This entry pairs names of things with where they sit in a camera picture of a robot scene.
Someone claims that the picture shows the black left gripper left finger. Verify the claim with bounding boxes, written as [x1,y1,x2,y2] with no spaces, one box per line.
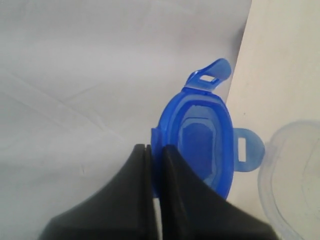
[39,144,156,240]

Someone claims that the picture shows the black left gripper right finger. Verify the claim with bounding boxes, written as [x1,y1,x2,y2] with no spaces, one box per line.
[159,146,275,240]

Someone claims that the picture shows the blue container lid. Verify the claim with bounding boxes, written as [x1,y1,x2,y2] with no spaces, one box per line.
[151,58,265,198]

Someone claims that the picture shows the clear plastic tall container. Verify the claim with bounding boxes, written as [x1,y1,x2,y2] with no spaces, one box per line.
[258,120,320,240]

